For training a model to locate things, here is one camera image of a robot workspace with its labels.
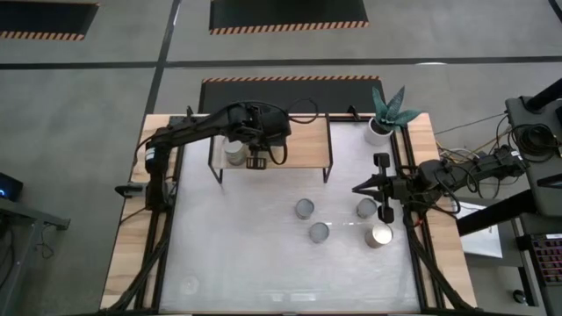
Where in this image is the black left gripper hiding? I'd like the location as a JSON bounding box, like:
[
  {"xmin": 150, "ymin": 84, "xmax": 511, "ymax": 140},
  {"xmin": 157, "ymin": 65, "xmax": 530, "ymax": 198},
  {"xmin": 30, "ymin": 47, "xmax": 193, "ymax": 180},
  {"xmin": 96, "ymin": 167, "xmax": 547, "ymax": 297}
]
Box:
[{"xmin": 239, "ymin": 104, "xmax": 292, "ymax": 171}]

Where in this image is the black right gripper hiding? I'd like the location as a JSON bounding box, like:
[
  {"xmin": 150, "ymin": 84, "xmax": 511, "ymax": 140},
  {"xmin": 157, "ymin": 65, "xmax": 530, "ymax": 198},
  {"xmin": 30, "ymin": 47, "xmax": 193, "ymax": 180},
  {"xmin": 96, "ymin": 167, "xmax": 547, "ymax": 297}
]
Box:
[{"xmin": 352, "ymin": 152, "xmax": 423, "ymax": 225}]

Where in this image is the sliced peaches can green label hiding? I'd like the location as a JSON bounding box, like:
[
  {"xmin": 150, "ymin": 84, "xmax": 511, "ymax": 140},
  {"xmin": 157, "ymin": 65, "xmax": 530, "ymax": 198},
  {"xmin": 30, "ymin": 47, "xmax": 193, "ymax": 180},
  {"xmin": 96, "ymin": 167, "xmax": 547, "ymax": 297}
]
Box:
[{"xmin": 356, "ymin": 197, "xmax": 378, "ymax": 219}]

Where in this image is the white cup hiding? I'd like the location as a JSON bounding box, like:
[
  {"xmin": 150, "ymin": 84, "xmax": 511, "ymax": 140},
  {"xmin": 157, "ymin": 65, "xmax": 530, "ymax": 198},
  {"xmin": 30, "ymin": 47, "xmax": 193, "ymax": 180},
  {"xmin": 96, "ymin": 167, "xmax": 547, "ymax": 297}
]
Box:
[{"xmin": 223, "ymin": 137, "xmax": 250, "ymax": 168}]

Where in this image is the saucy o's can white label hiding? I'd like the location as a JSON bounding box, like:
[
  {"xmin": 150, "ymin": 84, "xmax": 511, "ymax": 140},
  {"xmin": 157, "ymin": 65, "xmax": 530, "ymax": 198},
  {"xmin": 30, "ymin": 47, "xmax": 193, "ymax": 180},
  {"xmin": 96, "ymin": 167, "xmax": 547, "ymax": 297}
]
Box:
[{"xmin": 364, "ymin": 223, "xmax": 394, "ymax": 249}]

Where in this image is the peas can yellow blue label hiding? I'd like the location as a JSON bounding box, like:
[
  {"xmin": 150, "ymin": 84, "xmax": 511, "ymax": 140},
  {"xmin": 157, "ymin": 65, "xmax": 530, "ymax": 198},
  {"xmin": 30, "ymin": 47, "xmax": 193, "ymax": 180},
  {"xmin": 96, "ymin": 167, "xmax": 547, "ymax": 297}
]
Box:
[{"xmin": 294, "ymin": 197, "xmax": 316, "ymax": 220}]

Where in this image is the carrots can yellow label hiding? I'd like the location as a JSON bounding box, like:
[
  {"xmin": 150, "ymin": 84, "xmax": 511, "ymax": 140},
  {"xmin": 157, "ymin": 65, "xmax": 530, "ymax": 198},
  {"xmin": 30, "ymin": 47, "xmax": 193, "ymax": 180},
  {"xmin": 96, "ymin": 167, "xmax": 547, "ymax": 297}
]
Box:
[{"xmin": 308, "ymin": 221, "xmax": 331, "ymax": 244}]

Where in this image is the white plant pot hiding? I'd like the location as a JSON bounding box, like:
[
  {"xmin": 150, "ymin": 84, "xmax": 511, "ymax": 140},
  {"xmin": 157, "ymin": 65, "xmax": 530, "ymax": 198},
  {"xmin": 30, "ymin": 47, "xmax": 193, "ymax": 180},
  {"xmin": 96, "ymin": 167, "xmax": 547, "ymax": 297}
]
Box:
[{"xmin": 364, "ymin": 117, "xmax": 395, "ymax": 147}]

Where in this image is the green artificial plant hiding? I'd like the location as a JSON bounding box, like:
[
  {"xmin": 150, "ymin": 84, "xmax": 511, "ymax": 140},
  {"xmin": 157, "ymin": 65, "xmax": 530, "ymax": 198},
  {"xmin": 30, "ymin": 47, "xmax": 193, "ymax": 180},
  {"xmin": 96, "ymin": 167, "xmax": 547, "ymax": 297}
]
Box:
[{"xmin": 371, "ymin": 84, "xmax": 423, "ymax": 133}]

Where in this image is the black mat hazard stripe edge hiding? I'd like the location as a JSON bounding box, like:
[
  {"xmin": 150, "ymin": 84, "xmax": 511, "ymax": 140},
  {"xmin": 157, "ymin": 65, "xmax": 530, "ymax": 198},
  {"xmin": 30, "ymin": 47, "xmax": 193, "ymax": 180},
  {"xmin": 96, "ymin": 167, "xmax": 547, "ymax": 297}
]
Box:
[
  {"xmin": 198, "ymin": 75, "xmax": 386, "ymax": 116},
  {"xmin": 0, "ymin": 0, "xmax": 100, "ymax": 42},
  {"xmin": 208, "ymin": 0, "xmax": 371, "ymax": 36}
]

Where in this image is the white paper sheet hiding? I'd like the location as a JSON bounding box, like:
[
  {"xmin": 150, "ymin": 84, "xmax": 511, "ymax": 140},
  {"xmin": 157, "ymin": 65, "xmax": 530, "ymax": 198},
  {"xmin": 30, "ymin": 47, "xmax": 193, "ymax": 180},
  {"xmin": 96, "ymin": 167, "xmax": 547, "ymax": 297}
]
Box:
[{"xmin": 455, "ymin": 200, "xmax": 504, "ymax": 260}]

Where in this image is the black cart support bar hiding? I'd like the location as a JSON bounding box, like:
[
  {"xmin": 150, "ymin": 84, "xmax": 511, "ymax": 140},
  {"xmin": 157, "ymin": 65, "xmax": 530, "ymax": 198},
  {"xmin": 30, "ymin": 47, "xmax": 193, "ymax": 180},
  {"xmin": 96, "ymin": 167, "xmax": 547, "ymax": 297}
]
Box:
[{"xmin": 455, "ymin": 188, "xmax": 539, "ymax": 237}]

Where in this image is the grey equipment cart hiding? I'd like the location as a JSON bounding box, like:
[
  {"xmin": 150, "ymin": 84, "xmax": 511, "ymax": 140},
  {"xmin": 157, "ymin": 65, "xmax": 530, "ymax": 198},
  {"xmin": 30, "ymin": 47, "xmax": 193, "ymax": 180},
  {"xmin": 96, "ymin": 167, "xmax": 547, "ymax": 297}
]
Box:
[{"xmin": 503, "ymin": 78, "xmax": 562, "ymax": 316}]

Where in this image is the backlit keyboard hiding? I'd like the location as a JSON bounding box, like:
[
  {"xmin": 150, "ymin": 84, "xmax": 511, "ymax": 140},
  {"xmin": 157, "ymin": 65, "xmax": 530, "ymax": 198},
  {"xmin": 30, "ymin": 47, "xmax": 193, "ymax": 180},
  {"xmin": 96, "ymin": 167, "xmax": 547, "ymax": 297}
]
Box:
[{"xmin": 530, "ymin": 233, "xmax": 562, "ymax": 287}]

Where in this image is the grey desk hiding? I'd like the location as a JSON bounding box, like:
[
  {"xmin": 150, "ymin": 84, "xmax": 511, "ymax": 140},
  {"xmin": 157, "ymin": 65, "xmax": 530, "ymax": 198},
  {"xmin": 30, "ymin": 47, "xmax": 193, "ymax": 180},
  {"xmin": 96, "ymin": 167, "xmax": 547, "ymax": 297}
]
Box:
[{"xmin": 0, "ymin": 197, "xmax": 72, "ymax": 316}]

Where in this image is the black device blue light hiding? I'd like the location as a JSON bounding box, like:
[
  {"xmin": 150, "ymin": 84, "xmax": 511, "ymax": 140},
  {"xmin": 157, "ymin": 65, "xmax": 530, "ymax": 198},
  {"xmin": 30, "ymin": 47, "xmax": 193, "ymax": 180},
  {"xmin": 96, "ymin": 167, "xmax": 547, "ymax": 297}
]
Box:
[{"xmin": 0, "ymin": 171, "xmax": 25, "ymax": 204}]

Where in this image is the wooden shelf black metal frame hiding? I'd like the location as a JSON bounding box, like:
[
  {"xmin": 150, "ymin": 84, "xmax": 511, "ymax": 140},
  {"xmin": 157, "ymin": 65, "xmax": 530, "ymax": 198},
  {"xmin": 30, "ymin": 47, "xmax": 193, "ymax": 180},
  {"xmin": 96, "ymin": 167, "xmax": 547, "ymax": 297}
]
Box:
[{"xmin": 207, "ymin": 112, "xmax": 335, "ymax": 185}]

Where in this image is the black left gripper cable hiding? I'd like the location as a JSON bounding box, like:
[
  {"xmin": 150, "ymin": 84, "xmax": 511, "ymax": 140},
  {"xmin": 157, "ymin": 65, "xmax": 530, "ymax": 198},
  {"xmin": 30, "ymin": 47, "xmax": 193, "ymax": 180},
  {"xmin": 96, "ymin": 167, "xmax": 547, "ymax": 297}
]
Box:
[{"xmin": 285, "ymin": 97, "xmax": 321, "ymax": 126}]

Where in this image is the black table frame rail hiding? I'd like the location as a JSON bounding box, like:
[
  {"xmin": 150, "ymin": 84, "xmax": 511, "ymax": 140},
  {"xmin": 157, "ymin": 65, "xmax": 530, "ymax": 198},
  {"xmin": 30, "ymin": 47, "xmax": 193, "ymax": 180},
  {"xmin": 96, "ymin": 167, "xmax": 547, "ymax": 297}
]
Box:
[
  {"xmin": 392, "ymin": 126, "xmax": 467, "ymax": 313},
  {"xmin": 114, "ymin": 114, "xmax": 188, "ymax": 313}
]

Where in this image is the black clamp mount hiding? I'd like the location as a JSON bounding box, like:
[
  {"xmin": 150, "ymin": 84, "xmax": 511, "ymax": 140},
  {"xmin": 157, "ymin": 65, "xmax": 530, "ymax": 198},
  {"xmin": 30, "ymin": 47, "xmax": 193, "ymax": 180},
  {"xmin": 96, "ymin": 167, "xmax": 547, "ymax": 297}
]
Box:
[{"xmin": 114, "ymin": 183, "xmax": 147, "ymax": 199}]

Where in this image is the coiled black cable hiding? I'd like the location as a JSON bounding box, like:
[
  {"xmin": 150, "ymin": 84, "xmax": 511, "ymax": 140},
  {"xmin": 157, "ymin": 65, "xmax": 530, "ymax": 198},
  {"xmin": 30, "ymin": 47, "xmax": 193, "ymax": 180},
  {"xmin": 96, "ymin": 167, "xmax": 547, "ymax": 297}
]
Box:
[{"xmin": 510, "ymin": 123, "xmax": 562, "ymax": 158}]

